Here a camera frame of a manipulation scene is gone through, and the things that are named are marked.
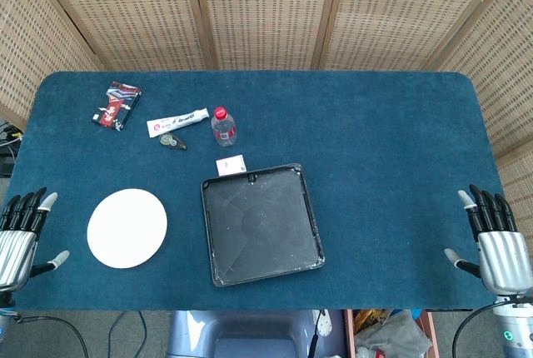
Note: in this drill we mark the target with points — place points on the blue felt table cloth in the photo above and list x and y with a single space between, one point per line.
375 191

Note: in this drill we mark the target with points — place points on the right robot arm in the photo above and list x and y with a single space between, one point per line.
513 329

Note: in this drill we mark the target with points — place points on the round white plate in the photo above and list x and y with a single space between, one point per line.
127 228

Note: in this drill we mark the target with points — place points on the black red snack packet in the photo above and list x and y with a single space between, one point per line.
117 105

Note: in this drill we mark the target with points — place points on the small white pink card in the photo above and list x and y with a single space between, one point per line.
230 165

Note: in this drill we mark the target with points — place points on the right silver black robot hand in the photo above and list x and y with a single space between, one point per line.
499 258

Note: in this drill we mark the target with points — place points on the power strip with plugs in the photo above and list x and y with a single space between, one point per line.
8 145

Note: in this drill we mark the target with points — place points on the square black tray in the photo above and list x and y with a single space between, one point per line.
261 225

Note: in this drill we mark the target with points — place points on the wooden box with clutter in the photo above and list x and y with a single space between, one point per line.
389 333

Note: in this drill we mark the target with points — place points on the clear plastic bottle red cap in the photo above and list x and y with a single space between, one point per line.
223 128

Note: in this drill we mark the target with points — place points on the small black correction tape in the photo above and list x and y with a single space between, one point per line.
172 141

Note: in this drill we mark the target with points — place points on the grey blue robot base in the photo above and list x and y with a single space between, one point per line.
245 335

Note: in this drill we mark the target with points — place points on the woven bamboo folding screen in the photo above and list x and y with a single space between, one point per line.
266 12

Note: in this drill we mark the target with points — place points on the white toothpaste tube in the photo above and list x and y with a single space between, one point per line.
177 120

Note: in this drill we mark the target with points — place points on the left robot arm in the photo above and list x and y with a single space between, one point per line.
3 312

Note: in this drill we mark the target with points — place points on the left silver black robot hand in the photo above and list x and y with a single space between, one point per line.
14 250

